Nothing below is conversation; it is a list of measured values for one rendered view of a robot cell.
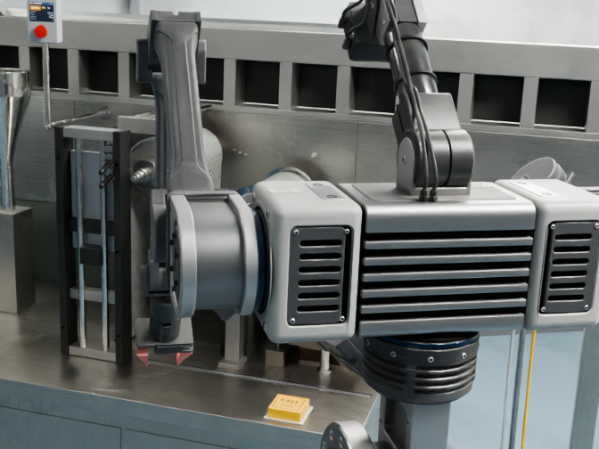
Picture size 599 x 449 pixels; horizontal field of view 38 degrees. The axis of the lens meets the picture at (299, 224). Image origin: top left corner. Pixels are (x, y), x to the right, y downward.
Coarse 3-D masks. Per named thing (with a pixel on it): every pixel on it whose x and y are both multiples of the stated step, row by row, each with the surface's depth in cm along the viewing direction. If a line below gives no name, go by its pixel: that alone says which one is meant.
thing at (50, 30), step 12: (36, 0) 201; (48, 0) 201; (60, 0) 205; (36, 12) 202; (48, 12) 202; (60, 12) 205; (36, 24) 203; (48, 24) 203; (60, 24) 206; (36, 36) 203; (48, 36) 203; (60, 36) 206
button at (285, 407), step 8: (280, 400) 181; (288, 400) 181; (296, 400) 181; (304, 400) 181; (272, 408) 177; (280, 408) 177; (288, 408) 177; (296, 408) 177; (304, 408) 178; (272, 416) 178; (280, 416) 177; (288, 416) 177; (296, 416) 176
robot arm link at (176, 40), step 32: (160, 32) 128; (192, 32) 129; (160, 64) 130; (192, 64) 126; (192, 96) 123; (192, 128) 120; (192, 160) 117; (160, 192) 114; (160, 224) 110; (160, 256) 111
